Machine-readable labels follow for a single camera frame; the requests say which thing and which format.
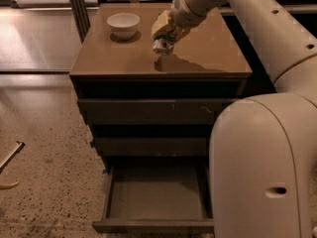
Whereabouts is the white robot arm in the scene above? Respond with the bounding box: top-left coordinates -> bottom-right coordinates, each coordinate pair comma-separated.
152,0 -> 317,238

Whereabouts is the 7up soda can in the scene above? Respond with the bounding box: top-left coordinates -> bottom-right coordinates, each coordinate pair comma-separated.
153,38 -> 173,55

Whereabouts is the open bottom grey drawer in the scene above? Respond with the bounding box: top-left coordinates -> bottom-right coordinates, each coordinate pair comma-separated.
92,157 -> 214,234

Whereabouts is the white ceramic bowl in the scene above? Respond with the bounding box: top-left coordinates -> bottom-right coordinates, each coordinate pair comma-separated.
107,13 -> 140,41

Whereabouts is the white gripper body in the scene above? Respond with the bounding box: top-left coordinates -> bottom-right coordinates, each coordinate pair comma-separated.
169,0 -> 206,29

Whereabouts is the top grey drawer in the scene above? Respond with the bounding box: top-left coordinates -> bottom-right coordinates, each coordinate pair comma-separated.
78,98 -> 235,125

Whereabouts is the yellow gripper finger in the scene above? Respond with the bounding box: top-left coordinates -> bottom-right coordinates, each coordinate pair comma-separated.
151,10 -> 173,40
172,26 -> 190,43

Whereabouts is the brown drawer cabinet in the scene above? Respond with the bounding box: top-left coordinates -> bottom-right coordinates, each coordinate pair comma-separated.
70,3 -> 252,166

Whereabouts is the middle grey drawer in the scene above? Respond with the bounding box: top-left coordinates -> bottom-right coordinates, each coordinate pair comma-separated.
94,137 -> 209,157

